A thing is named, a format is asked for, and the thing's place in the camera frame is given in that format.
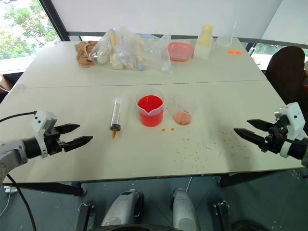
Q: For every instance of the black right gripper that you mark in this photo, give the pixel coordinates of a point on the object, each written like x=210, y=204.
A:
x=276, y=140

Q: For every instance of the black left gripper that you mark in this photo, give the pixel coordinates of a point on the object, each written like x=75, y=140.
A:
x=53, y=142

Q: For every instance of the dark rounded robot base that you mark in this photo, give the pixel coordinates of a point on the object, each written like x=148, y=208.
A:
x=149, y=228

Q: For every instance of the clear syringe with orange tip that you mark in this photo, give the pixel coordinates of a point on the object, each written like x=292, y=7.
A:
x=116, y=113

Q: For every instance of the small clear plastic cup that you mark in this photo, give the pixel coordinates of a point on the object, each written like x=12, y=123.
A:
x=184, y=115

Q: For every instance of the beaker with red liquid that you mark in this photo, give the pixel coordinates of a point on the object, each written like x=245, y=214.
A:
x=150, y=113

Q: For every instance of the dark office chair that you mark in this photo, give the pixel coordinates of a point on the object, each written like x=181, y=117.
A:
x=285, y=72

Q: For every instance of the black metal stand foot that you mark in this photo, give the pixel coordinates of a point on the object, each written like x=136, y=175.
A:
x=222, y=214
x=86, y=215

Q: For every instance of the crumpled brown cloth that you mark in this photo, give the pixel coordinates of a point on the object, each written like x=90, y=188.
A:
x=83, y=54

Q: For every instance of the white power strip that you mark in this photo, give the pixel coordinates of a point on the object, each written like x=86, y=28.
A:
x=10, y=189

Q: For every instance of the silver left robot leg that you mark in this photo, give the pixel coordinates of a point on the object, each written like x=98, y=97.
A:
x=124, y=207

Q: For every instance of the silver robot leg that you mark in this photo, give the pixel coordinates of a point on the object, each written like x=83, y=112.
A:
x=184, y=209
x=124, y=207

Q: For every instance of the small blue white bottle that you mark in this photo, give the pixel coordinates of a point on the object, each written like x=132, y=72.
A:
x=140, y=65

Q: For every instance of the clear plastic beaker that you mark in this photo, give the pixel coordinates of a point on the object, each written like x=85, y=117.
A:
x=225, y=38

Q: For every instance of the stacked yellowish plastic cups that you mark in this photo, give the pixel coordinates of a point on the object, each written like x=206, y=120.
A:
x=203, y=45

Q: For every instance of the large clear plastic bag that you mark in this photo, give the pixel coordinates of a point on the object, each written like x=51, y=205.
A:
x=120, y=45

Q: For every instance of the silver right robot leg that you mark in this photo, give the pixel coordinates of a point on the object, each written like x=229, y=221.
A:
x=184, y=209

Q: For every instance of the pink bowl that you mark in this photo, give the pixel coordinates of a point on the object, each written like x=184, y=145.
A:
x=180, y=51

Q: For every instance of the small clear plastic bag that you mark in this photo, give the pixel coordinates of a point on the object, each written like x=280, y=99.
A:
x=161, y=54

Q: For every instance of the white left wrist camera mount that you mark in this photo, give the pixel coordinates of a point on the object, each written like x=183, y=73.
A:
x=41, y=120

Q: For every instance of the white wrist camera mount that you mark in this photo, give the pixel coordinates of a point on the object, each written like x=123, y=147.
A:
x=294, y=113
x=41, y=120

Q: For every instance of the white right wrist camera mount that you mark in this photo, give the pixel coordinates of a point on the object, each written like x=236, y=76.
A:
x=294, y=113

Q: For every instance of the black table frame beam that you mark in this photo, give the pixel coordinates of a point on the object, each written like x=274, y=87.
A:
x=48, y=188
x=255, y=178

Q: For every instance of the black window frame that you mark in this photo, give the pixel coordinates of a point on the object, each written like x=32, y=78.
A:
x=56, y=20

